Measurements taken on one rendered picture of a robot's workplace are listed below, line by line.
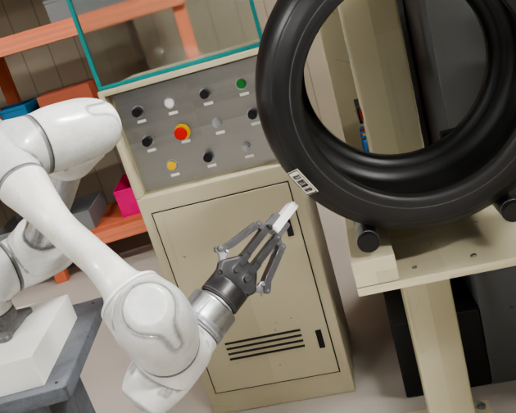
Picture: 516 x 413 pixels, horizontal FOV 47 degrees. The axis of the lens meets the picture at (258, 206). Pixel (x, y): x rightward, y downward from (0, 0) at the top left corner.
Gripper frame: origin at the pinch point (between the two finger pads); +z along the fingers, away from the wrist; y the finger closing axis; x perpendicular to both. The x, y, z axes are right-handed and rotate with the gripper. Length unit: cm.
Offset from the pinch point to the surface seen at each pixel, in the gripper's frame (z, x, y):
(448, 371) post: 20, -40, 76
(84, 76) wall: 146, -377, -108
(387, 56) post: 54, -9, -1
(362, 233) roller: 10.0, -0.4, 15.0
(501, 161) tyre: 28.5, 21.3, 20.4
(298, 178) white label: 8.5, 0.0, -2.3
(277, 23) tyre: 21.8, 11.0, -25.3
